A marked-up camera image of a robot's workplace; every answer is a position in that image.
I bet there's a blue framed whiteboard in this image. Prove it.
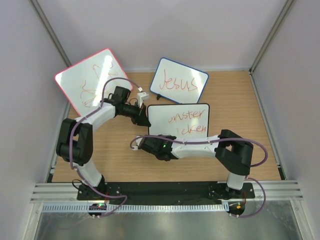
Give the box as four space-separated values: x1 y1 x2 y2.
149 57 209 104

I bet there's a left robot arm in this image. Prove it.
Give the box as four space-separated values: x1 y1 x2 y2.
56 86 151 200

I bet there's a slotted cable duct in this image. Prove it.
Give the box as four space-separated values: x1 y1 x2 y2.
42 202 229 214

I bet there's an aluminium frame rail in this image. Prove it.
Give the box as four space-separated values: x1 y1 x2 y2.
30 181 81 204

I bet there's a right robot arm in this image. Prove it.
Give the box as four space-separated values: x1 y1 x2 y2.
134 129 254 198

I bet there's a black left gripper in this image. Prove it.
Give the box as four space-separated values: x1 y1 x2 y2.
119 101 151 127

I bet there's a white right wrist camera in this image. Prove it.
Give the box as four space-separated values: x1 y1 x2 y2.
132 138 141 151

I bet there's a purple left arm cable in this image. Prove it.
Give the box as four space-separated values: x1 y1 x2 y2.
70 77 143 216

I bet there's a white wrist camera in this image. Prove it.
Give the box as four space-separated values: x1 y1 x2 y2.
136 91 150 108
132 138 141 151

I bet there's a black framed whiteboard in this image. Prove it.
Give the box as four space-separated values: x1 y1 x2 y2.
147 103 210 139

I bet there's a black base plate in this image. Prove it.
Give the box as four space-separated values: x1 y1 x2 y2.
77 181 256 205

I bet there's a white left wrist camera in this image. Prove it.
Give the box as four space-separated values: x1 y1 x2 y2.
136 91 150 108

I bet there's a pink framed whiteboard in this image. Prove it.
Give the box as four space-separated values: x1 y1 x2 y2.
54 48 133 116

